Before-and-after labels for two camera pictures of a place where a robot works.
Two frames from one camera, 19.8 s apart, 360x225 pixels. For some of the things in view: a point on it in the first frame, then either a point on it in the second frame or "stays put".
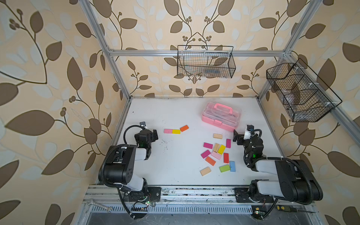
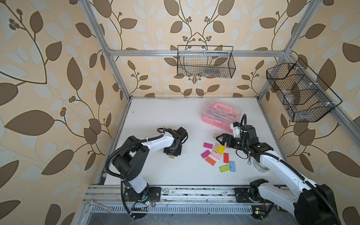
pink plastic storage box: x=224 y=116 stays put
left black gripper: x=152 y=136 -> x=177 y=153
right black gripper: x=240 y=140 -> x=229 y=140
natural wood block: x=217 y=136 stays put
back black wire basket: x=205 y=61 stays put
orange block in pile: x=210 y=161 stays put
